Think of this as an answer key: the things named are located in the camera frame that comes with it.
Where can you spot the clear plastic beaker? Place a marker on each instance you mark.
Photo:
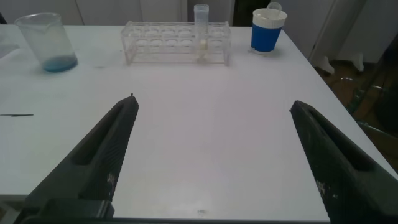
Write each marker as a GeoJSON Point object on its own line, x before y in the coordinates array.
{"type": "Point", "coordinates": [59, 63]}

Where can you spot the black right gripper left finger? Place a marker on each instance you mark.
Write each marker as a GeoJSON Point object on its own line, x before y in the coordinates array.
{"type": "Point", "coordinates": [93, 168]}

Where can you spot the test tube with pale yellow pigment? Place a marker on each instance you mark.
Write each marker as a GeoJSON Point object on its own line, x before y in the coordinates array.
{"type": "Point", "coordinates": [202, 45]}

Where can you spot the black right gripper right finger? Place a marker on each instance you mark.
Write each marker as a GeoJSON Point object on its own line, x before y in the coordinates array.
{"type": "Point", "coordinates": [348, 177]}

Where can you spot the blue and white paper cup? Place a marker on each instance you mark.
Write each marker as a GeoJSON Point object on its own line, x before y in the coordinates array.
{"type": "Point", "coordinates": [264, 39]}

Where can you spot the brown metal stand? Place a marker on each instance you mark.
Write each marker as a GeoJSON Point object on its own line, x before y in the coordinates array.
{"type": "Point", "coordinates": [367, 93]}

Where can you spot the clear acrylic test tube rack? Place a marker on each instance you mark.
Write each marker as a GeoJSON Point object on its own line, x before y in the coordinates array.
{"type": "Point", "coordinates": [161, 58]}

